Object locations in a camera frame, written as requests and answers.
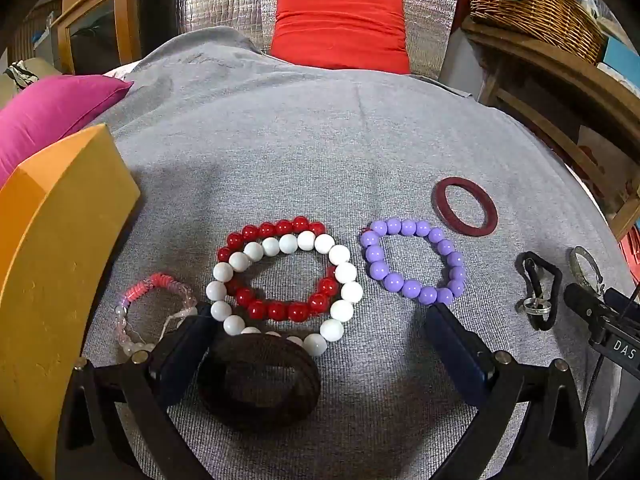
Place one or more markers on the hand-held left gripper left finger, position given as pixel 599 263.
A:
pixel 187 355

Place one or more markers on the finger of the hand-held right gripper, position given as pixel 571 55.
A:
pixel 582 300

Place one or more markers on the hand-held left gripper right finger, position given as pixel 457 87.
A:
pixel 457 355

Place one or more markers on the dark brown hair scrunchie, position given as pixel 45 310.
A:
pixel 220 400

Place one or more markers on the dark red bangle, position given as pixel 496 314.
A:
pixel 439 205

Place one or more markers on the orange box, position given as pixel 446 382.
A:
pixel 55 270

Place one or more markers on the floral printed cloth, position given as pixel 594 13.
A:
pixel 605 160

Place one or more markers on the wooden shelf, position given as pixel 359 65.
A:
pixel 550 85

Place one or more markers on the grey blanket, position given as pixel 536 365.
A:
pixel 300 160

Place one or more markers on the teal box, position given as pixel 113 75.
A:
pixel 622 60

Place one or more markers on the magenta pillow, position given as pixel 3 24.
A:
pixel 50 115

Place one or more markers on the wicker basket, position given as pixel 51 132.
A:
pixel 540 15

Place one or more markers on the beige sofa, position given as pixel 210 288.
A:
pixel 47 67

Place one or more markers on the striped cloth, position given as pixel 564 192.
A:
pixel 20 74

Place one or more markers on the red pillow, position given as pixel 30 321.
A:
pixel 340 30

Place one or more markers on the brown woven blind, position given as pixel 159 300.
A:
pixel 35 35

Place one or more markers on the wooden cabinet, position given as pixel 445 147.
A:
pixel 125 5

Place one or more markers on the silver foil mat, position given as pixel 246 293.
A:
pixel 220 0

